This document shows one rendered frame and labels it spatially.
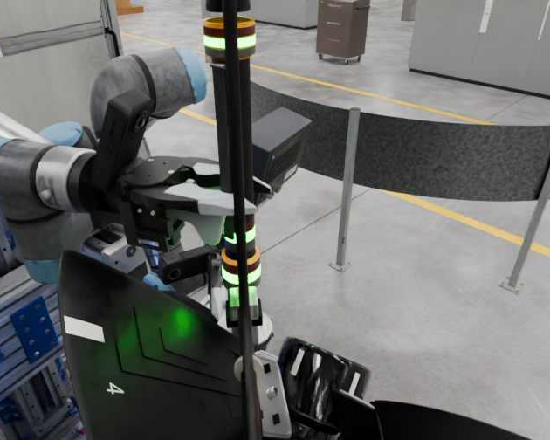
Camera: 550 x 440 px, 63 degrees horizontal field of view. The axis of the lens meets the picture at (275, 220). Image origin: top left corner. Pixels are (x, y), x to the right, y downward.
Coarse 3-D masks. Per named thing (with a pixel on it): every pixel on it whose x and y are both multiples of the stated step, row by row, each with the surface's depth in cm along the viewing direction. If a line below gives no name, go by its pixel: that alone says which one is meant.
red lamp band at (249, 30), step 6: (204, 30) 37; (210, 30) 36; (216, 30) 36; (222, 30) 36; (240, 30) 36; (246, 30) 36; (252, 30) 37; (210, 36) 37; (216, 36) 36; (222, 36) 36; (240, 36) 36
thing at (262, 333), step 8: (232, 288) 49; (256, 288) 50; (232, 296) 48; (256, 296) 48; (232, 304) 47; (256, 304) 47; (232, 312) 47; (256, 312) 48; (224, 320) 57; (232, 320) 48; (256, 320) 49; (264, 320) 57; (224, 328) 56; (232, 328) 51; (256, 328) 51; (264, 328) 56; (256, 336) 52; (264, 336) 55; (272, 336) 56; (256, 344) 53; (264, 344) 55
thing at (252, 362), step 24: (240, 96) 32; (240, 120) 33; (240, 144) 34; (240, 168) 35; (240, 192) 36; (240, 216) 37; (240, 240) 38; (240, 264) 39; (240, 288) 40; (240, 312) 41; (240, 360) 40
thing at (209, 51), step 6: (204, 48) 38; (210, 48) 37; (246, 48) 37; (252, 48) 38; (210, 54) 37; (216, 54) 37; (222, 54) 37; (240, 54) 37; (246, 54) 37; (252, 54) 38
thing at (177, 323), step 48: (96, 288) 39; (144, 288) 44; (144, 336) 38; (192, 336) 44; (96, 384) 31; (144, 384) 35; (192, 384) 40; (240, 384) 46; (96, 432) 28; (144, 432) 32; (192, 432) 36; (240, 432) 42
